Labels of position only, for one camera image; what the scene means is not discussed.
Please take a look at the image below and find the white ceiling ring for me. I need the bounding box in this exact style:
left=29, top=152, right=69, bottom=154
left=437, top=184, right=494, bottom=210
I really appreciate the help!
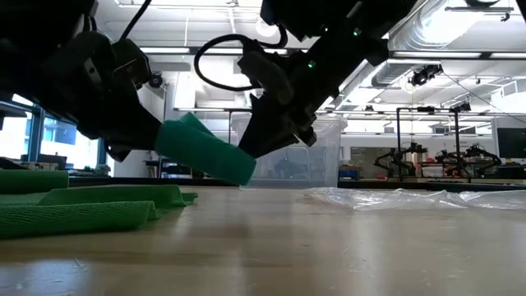
left=254, top=16, right=281, bottom=39

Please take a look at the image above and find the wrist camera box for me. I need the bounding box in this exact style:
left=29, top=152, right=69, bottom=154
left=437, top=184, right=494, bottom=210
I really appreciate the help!
left=111, top=38, right=153, bottom=90
left=237, top=39, right=295, bottom=106

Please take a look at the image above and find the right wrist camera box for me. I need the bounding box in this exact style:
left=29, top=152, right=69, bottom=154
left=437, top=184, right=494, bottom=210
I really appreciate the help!
left=237, top=39, right=295, bottom=106

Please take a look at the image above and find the ceiling light strip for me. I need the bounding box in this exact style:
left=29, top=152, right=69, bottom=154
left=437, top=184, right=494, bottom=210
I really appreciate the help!
left=138, top=46, right=289, bottom=56

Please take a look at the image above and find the black ceiling camera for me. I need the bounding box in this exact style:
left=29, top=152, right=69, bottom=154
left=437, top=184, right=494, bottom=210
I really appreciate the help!
left=408, top=63, right=445, bottom=88

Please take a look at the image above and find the black background robot frame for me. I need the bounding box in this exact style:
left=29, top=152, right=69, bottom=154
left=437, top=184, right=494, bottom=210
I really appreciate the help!
left=395, top=105, right=473, bottom=183

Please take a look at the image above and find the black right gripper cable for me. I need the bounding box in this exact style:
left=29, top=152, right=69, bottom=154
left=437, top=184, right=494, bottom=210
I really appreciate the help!
left=192, top=23, right=289, bottom=93

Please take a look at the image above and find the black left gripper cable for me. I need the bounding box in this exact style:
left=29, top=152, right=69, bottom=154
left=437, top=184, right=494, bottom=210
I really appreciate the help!
left=118, top=0, right=154, bottom=42

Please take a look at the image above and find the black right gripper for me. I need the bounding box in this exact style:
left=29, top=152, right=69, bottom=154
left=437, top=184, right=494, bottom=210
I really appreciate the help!
left=237, top=23, right=390, bottom=160

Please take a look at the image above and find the black monitor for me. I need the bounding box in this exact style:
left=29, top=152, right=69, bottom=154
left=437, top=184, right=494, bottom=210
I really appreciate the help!
left=496, top=127, right=526, bottom=160

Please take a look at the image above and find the light green bandage strip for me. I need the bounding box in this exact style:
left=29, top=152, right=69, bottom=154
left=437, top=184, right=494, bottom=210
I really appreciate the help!
left=0, top=169, right=200, bottom=241

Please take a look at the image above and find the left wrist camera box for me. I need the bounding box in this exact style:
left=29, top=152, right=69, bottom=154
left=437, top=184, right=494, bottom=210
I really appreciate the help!
left=111, top=38, right=153, bottom=90

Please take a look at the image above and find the silver ventilation duct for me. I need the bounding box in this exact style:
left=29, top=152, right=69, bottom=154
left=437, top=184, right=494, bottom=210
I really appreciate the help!
left=387, top=0, right=526, bottom=53

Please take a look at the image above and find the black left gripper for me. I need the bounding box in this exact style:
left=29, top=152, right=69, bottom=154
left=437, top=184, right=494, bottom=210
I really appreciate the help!
left=39, top=31, right=164, bottom=163

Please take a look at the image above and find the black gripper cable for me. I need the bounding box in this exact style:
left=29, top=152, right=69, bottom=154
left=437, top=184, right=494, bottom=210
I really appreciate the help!
left=192, top=23, right=289, bottom=93
left=118, top=0, right=154, bottom=42

